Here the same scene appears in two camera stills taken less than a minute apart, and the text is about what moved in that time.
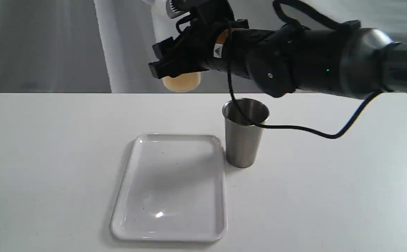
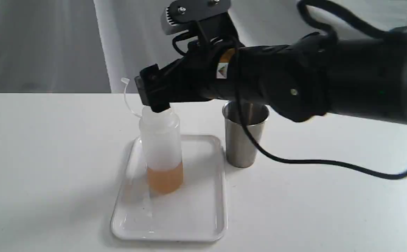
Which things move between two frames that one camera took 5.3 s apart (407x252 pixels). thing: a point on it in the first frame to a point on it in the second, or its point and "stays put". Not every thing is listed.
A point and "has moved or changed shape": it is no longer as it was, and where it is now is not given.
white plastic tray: (173, 190) stays put
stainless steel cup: (243, 137) stays put
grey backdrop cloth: (106, 46) stays put
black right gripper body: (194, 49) to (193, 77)
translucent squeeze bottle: (183, 83) has moved or changed shape
